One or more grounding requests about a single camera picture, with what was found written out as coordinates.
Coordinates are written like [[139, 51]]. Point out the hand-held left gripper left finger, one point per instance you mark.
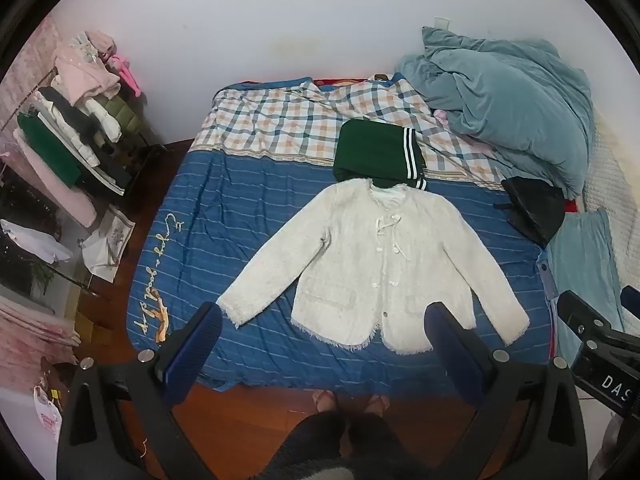
[[192, 355]]

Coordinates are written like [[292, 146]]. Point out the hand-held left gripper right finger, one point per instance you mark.
[[452, 355]]

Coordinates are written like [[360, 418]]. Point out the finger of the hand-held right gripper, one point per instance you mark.
[[632, 297], [580, 312]]

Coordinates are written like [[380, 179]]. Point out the white tweed jacket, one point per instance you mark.
[[350, 260]]

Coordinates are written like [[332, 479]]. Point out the metal clothes rack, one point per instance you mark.
[[150, 155]]

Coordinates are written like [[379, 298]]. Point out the pile of hanging clothes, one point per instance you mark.
[[75, 125]]

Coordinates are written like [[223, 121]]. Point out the light blue pillow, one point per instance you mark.
[[585, 260]]

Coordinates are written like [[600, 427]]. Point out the person's pink slipper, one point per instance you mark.
[[377, 404], [324, 400]]

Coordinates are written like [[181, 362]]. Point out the black garment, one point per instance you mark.
[[535, 210]]

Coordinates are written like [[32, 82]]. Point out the white quilted cover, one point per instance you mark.
[[617, 175]]

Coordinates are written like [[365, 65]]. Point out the person's legs in dark pants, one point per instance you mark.
[[345, 435]]

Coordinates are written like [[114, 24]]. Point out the white embroidered cloth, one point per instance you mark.
[[107, 245]]

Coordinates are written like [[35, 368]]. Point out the pink printed bag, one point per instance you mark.
[[47, 412]]

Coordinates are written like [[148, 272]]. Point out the blue striped bed sheet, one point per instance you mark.
[[225, 200]]

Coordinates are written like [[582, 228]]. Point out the pink floral cloth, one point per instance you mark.
[[30, 330]]

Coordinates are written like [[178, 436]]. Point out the white crumpled cloth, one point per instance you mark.
[[32, 242]]

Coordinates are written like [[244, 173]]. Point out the folded green striped garment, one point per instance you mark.
[[370, 152]]

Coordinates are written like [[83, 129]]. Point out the teal duvet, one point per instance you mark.
[[500, 95]]

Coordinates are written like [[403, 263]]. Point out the plaid blanket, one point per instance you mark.
[[280, 120]]

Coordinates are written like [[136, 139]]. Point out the white wall socket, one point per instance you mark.
[[442, 22]]

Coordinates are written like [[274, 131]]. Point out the pink quilted wall hanging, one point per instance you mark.
[[27, 70]]

